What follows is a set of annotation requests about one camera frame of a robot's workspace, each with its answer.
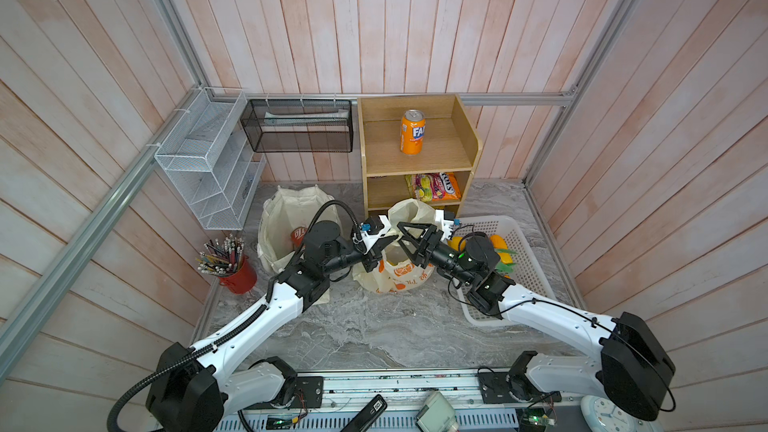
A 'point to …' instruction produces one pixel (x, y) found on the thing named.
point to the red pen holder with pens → (224, 258)
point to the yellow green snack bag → (420, 186)
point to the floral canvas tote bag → (283, 211)
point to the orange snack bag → (451, 187)
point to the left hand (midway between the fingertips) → (394, 240)
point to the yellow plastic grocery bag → (396, 271)
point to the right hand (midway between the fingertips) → (396, 233)
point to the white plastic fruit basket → (526, 275)
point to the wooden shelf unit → (451, 144)
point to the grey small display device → (438, 415)
